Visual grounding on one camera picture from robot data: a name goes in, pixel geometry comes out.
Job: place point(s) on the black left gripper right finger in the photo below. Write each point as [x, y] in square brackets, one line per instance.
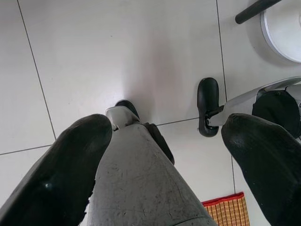
[270, 169]

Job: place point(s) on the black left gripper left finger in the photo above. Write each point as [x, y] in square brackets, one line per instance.
[51, 183]

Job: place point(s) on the red woven mat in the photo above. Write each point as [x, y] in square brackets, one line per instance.
[225, 212]

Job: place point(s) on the grey robot left leg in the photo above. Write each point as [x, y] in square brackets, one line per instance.
[141, 179]

